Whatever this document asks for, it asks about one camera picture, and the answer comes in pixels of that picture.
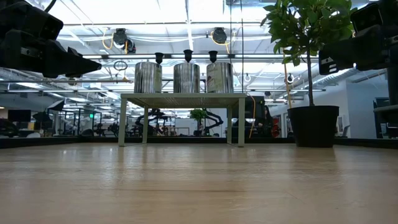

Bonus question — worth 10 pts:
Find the person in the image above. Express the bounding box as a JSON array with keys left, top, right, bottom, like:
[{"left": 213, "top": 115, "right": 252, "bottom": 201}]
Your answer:
[{"left": 254, "top": 105, "right": 280, "bottom": 138}]

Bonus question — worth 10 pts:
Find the green perforated metal shelf riser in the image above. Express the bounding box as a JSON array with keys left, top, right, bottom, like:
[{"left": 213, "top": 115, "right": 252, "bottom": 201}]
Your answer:
[{"left": 118, "top": 92, "right": 247, "bottom": 147}]

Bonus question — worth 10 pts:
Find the ceiling cord reel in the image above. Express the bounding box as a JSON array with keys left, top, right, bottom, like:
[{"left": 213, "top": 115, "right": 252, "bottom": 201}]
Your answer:
[
  {"left": 111, "top": 27, "right": 137, "bottom": 54},
  {"left": 211, "top": 27, "right": 228, "bottom": 45}
]

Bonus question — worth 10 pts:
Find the black plant pot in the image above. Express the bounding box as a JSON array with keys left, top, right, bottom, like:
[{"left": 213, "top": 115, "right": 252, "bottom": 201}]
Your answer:
[{"left": 287, "top": 105, "right": 340, "bottom": 148}]

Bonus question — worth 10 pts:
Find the small background plant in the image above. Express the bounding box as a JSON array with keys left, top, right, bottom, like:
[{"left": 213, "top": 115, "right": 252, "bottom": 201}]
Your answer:
[{"left": 189, "top": 108, "right": 208, "bottom": 136}]

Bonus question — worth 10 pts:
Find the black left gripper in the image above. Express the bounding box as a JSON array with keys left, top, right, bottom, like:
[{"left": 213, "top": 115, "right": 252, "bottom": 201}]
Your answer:
[{"left": 0, "top": 29, "right": 103, "bottom": 79}]

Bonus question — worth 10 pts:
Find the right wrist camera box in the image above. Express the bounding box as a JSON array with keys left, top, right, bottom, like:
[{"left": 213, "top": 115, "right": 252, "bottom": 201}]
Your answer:
[{"left": 350, "top": 2, "right": 384, "bottom": 34}]

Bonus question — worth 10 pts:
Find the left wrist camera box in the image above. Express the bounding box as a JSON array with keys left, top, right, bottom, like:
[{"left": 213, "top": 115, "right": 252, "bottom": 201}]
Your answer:
[{"left": 0, "top": 0, "right": 65, "bottom": 42}]

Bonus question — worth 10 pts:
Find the glass candle jar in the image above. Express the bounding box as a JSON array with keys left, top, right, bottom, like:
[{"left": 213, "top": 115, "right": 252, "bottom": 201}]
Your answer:
[
  {"left": 134, "top": 61, "right": 163, "bottom": 94},
  {"left": 173, "top": 62, "right": 201, "bottom": 94},
  {"left": 206, "top": 62, "right": 234, "bottom": 94}
]

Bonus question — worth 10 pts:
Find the dark background monitor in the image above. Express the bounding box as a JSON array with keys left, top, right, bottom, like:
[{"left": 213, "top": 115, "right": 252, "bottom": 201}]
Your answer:
[{"left": 7, "top": 109, "right": 32, "bottom": 123}]

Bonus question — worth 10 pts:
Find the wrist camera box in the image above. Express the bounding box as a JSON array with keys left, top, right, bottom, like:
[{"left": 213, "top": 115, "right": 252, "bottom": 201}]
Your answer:
[
  {"left": 350, "top": 2, "right": 384, "bottom": 34},
  {"left": 0, "top": 0, "right": 65, "bottom": 42}
]

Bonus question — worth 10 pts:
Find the green leafy plant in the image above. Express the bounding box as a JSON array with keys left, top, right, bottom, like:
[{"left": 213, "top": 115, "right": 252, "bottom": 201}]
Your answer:
[{"left": 261, "top": 0, "right": 358, "bottom": 106}]

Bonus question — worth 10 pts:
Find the yellow background cable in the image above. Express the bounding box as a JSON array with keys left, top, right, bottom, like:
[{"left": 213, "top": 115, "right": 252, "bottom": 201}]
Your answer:
[{"left": 248, "top": 95, "right": 256, "bottom": 139}]

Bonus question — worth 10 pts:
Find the black aluminium frame cross rail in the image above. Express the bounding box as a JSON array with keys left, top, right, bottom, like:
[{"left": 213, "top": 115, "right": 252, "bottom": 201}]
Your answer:
[{"left": 0, "top": 136, "right": 398, "bottom": 149}]

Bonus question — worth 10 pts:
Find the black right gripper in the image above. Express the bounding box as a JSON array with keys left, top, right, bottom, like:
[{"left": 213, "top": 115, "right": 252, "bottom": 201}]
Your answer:
[{"left": 318, "top": 0, "right": 398, "bottom": 76}]

